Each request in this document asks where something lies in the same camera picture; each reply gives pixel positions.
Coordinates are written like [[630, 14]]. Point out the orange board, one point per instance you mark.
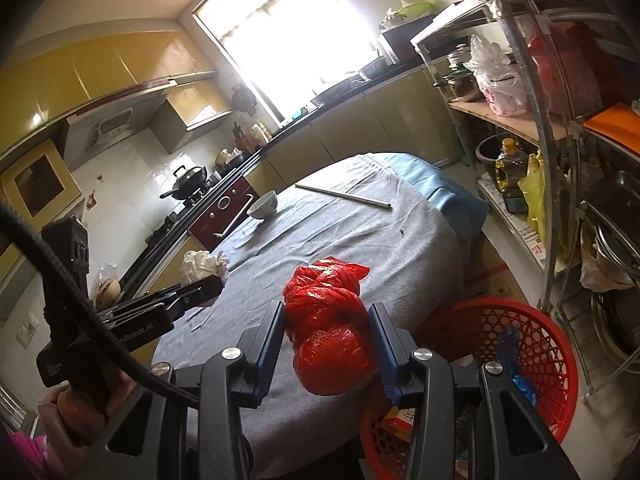
[[615, 117]]

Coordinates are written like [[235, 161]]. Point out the black microwave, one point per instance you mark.
[[405, 40]]

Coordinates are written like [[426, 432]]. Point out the blue under cloth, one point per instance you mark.
[[440, 185]]

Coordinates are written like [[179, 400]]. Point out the range hood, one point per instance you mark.
[[115, 125]]

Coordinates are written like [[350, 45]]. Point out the translucent white plastic bag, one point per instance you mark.
[[500, 80]]

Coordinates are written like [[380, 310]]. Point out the black wok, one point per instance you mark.
[[187, 180]]

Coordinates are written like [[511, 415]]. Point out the white plastic bag ball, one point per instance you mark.
[[202, 265]]

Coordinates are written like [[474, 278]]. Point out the newspapers on shelf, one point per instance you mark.
[[520, 230]]

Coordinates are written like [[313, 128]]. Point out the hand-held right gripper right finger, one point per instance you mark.
[[385, 355]]

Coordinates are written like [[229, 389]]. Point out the bagged food on counter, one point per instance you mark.
[[109, 287]]

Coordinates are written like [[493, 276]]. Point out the orange and white box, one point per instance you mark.
[[397, 417]]

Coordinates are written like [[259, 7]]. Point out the yellow plastic bag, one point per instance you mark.
[[535, 195]]

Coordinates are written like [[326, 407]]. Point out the person's left forearm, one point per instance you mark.
[[30, 455]]

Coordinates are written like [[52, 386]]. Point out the green lidded pot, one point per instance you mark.
[[410, 10]]

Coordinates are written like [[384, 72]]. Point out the black frying pan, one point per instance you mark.
[[335, 91]]

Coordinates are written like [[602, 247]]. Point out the condiment bottles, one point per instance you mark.
[[252, 137]]

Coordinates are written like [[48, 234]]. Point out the long thin stick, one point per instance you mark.
[[345, 196]]

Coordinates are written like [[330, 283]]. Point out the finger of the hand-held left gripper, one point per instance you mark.
[[197, 292]]

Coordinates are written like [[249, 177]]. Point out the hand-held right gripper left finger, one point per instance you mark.
[[270, 350]]

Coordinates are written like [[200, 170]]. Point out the white bowl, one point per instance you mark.
[[264, 205]]

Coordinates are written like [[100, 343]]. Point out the person's left hand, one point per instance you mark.
[[75, 412]]

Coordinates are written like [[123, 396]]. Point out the red plastic bag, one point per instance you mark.
[[325, 320]]

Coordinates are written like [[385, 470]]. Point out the yellow wall cabinet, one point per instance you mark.
[[100, 70]]

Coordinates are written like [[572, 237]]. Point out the red plastic basket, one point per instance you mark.
[[550, 350]]

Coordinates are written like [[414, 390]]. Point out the red bag on shelf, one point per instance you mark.
[[570, 70]]

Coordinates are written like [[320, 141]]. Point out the cooking oil bottle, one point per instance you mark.
[[510, 170]]

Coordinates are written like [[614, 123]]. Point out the round table with grey cloth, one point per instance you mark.
[[350, 230]]

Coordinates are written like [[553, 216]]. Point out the dark red oven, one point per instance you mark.
[[225, 210]]

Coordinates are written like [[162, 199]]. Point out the window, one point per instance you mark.
[[290, 35]]

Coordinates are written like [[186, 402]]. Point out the steel pot with lid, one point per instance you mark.
[[462, 80]]

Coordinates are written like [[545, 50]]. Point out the stacked steel bowls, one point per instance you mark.
[[615, 240]]

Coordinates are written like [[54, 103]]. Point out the metal shelf rack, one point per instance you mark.
[[540, 125]]

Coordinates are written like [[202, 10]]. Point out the wall socket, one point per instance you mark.
[[30, 330]]

